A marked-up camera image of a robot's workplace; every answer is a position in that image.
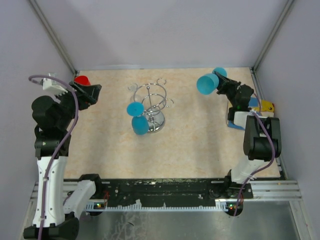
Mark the red wine glass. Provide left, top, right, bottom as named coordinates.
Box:
left=74, top=75, right=91, bottom=86

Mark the blue wine glass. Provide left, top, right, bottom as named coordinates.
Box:
left=126, top=102, right=149, bottom=135
left=196, top=67, right=227, bottom=95

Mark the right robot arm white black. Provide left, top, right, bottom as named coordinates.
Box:
left=210, top=67, right=282, bottom=217

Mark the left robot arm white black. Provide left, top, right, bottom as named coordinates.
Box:
left=23, top=74, right=103, bottom=240

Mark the blue cartoon cloth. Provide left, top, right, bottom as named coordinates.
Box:
left=225, top=97, right=275, bottom=130

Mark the chrome wire glass rack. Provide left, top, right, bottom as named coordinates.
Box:
left=131, top=78, right=175, bottom=134

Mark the left aluminium corner post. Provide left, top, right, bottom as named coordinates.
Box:
left=27, top=0, right=78, bottom=76

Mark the aluminium corner post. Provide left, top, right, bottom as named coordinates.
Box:
left=27, top=0, right=78, bottom=76
left=251, top=0, right=296, bottom=74

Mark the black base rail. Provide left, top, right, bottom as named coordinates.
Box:
left=74, top=177, right=254, bottom=207

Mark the right aluminium corner post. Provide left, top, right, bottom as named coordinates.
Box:
left=251, top=0, right=296, bottom=74

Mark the aluminium frame rail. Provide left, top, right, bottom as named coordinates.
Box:
left=29, top=181, right=303, bottom=202

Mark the white cable duct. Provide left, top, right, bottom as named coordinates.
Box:
left=84, top=201, right=236, bottom=213

